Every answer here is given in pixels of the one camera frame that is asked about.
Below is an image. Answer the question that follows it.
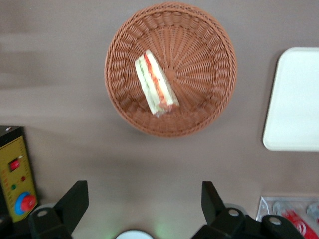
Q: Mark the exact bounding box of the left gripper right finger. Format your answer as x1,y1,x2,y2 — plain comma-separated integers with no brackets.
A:
190,181,248,239

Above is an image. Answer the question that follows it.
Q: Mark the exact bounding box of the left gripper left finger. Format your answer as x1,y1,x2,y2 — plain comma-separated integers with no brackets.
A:
28,180,89,239

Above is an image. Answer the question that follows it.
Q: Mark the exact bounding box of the triangle sandwich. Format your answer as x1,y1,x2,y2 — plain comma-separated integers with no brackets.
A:
134,49,180,118

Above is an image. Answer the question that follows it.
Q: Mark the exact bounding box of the cream rectangular tray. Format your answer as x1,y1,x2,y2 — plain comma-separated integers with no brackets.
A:
262,47,319,152

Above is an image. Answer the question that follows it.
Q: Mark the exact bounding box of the brown round wicker basket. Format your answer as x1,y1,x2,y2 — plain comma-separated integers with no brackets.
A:
104,1,238,138

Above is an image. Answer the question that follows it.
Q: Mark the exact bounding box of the black food warmer yellow panel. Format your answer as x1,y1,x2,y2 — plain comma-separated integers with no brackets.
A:
0,125,39,224

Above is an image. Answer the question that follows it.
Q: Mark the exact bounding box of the clear acrylic bottle rack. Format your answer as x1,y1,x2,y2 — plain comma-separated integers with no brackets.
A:
256,196,319,239

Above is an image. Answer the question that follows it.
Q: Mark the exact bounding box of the red soda bottle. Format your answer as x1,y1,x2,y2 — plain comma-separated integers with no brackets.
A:
281,209,319,239

